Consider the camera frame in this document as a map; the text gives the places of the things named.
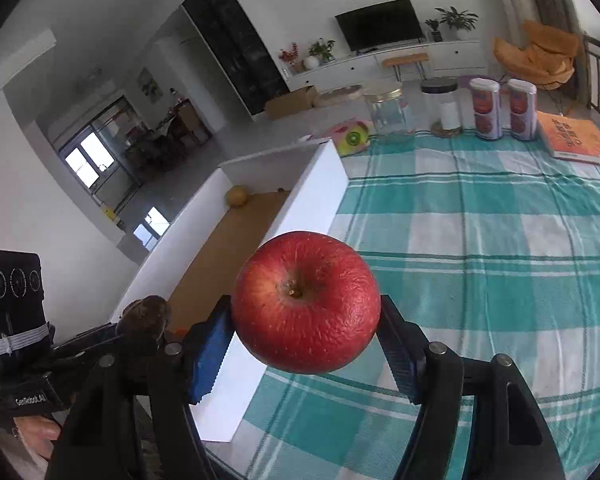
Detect black glass cabinet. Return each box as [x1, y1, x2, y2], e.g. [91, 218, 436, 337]
[183, 0, 289, 116]

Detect red flowers in vase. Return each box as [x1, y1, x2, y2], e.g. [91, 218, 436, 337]
[278, 42, 303, 74]

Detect teal plaid tablecloth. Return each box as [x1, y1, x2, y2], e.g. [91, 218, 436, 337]
[209, 132, 600, 479]

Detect gold-lid glass jar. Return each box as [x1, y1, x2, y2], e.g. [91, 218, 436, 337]
[363, 79, 416, 138]

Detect small potted plant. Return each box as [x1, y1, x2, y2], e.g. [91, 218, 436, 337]
[425, 18, 443, 42]

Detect large potted green plant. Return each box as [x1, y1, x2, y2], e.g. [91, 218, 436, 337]
[436, 6, 479, 40]

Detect green plant white vase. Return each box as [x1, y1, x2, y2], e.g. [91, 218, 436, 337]
[302, 38, 335, 70]

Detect black camera module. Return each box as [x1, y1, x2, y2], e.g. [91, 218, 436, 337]
[0, 250, 53, 382]

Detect red apple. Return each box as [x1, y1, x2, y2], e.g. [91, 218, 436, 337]
[232, 231, 380, 375]

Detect white tv cabinet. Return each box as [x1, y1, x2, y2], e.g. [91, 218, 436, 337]
[286, 40, 488, 91]

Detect right red-white can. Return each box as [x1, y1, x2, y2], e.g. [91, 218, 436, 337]
[507, 78, 538, 142]

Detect dark mangosteen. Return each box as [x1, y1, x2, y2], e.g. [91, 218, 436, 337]
[116, 295, 172, 340]

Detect cardboard box on floor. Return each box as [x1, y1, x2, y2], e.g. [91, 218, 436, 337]
[265, 86, 318, 120]

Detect red-white can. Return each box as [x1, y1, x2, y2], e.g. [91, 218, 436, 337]
[507, 78, 538, 142]
[469, 78, 503, 141]

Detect person's left hand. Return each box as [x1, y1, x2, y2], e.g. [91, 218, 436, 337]
[14, 416, 61, 460]

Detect kiwi print pouch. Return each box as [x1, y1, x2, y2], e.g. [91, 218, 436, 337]
[322, 119, 374, 157]

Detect left red-white can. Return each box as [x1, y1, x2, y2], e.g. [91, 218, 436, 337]
[469, 78, 503, 141]

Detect small orange stool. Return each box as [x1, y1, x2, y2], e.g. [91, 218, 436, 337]
[381, 52, 429, 81]

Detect orange book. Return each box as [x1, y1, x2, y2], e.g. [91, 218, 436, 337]
[536, 112, 600, 166]

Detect orange lounge chair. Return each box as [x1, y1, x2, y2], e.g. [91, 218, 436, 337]
[493, 20, 581, 90]

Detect black television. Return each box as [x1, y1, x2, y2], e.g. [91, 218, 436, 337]
[336, 0, 425, 51]

